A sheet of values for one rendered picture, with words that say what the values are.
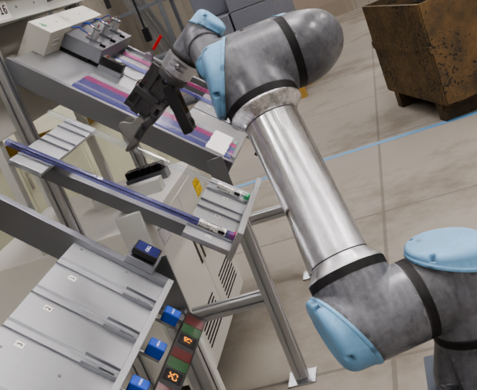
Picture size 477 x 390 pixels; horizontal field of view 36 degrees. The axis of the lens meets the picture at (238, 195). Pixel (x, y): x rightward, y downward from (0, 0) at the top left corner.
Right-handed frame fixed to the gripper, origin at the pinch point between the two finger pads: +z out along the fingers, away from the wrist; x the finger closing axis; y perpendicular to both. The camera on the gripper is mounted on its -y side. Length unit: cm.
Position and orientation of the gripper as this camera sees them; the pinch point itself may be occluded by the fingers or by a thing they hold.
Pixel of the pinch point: (133, 147)
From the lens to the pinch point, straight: 173.0
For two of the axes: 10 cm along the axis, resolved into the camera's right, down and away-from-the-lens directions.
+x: -1.4, 3.4, -9.3
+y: -8.0, -6.0, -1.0
